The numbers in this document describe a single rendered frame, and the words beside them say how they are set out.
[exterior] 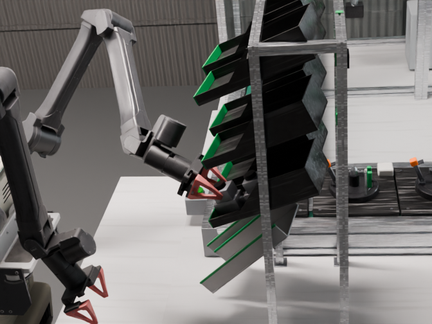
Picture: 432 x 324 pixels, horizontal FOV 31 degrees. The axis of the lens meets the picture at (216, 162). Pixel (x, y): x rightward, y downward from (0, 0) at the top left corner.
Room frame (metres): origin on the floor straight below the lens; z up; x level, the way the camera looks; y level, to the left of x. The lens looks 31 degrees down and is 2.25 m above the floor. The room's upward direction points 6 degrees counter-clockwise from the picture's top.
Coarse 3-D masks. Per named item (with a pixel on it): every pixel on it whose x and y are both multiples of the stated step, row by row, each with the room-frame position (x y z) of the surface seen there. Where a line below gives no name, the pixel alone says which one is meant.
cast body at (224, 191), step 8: (216, 184) 1.54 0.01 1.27; (224, 184) 1.53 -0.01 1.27; (232, 184) 1.53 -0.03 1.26; (224, 192) 1.51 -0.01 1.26; (232, 192) 1.51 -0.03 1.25; (240, 192) 1.53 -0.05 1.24; (216, 200) 1.52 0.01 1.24; (224, 200) 1.51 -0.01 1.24; (232, 200) 1.50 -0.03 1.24; (240, 200) 1.51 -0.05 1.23; (216, 208) 1.52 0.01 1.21; (224, 208) 1.51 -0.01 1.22; (232, 208) 1.50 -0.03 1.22; (240, 208) 1.49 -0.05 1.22
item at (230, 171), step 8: (320, 128) 1.63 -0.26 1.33; (304, 136) 1.55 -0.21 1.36; (312, 136) 1.57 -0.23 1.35; (320, 136) 1.61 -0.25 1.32; (280, 144) 1.57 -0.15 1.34; (288, 144) 1.56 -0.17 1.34; (320, 144) 1.59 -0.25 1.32; (272, 152) 1.58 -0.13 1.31; (240, 160) 1.73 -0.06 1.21; (248, 160) 1.72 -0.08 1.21; (224, 168) 1.70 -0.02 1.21; (232, 168) 1.72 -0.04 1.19; (240, 168) 1.69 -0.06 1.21; (248, 168) 1.67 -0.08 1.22; (256, 168) 1.59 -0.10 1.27; (224, 176) 1.68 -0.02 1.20; (232, 176) 1.67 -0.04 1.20; (240, 176) 1.60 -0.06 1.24
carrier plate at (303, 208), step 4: (304, 200) 1.87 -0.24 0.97; (300, 204) 1.85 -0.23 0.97; (304, 204) 1.84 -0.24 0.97; (300, 208) 1.83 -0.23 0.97; (304, 208) 1.82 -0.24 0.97; (296, 212) 1.81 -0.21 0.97; (300, 212) 1.81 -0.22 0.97; (304, 212) 1.80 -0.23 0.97; (296, 216) 1.80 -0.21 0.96; (300, 216) 1.80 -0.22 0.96; (304, 216) 1.80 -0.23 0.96
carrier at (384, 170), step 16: (352, 176) 1.88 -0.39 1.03; (368, 176) 1.86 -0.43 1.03; (384, 176) 1.95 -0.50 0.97; (352, 192) 1.85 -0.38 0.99; (368, 192) 1.84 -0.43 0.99; (384, 192) 1.86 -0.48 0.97; (320, 208) 1.82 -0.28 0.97; (352, 208) 1.80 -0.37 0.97; (368, 208) 1.79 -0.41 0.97; (384, 208) 1.78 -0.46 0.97
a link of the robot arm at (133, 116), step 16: (96, 16) 1.96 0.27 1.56; (112, 32) 1.91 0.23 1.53; (128, 32) 1.94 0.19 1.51; (112, 48) 1.89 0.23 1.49; (128, 48) 1.88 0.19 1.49; (112, 64) 1.85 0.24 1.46; (128, 64) 1.83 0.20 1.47; (128, 80) 1.78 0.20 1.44; (128, 96) 1.75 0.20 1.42; (128, 112) 1.71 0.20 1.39; (144, 112) 1.73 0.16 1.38; (128, 128) 1.67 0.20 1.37; (144, 128) 1.67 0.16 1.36
